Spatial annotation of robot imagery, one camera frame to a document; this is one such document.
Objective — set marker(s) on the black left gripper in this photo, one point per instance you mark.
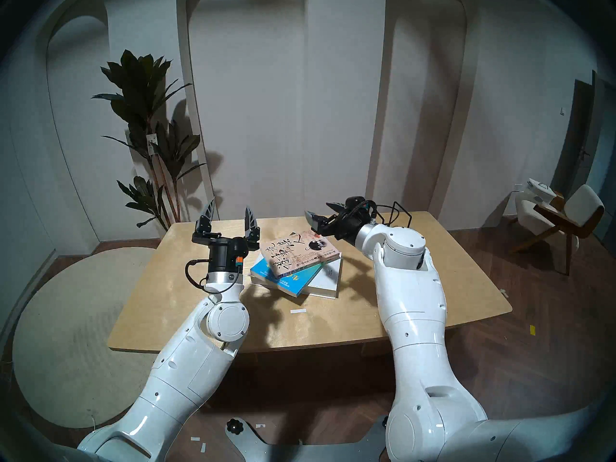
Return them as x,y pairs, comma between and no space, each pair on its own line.
224,255

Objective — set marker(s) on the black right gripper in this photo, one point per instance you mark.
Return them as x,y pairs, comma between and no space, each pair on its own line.
349,223

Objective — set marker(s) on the beige book with calligraphy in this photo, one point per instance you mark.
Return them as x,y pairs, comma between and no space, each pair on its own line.
298,251

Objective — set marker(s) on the thick white book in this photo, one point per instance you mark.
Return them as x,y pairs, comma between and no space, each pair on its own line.
327,283

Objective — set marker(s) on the blue green paperback book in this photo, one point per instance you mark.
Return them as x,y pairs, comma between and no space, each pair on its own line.
288,280

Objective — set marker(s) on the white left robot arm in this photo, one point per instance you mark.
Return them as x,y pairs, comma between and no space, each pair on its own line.
183,365

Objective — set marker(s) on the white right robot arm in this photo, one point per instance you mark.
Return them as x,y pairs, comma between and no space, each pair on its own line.
423,345

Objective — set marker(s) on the white plant tag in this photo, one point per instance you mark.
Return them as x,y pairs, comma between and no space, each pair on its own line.
152,144

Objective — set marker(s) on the tall dark green plant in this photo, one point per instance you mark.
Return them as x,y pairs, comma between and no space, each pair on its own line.
139,90

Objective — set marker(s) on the round beige rug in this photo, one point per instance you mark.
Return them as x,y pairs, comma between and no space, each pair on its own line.
72,331

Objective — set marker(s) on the black base knob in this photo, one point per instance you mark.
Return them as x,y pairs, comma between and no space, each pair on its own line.
234,426

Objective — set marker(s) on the white appliance on armchair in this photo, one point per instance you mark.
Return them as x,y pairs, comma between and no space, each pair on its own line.
539,190

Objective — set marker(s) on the white wooden armchair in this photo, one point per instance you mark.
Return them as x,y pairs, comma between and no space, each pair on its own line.
577,211

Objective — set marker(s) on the dark open door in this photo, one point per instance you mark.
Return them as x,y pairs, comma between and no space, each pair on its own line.
575,143

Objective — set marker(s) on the grey metal robot base plate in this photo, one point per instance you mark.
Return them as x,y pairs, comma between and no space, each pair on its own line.
308,454

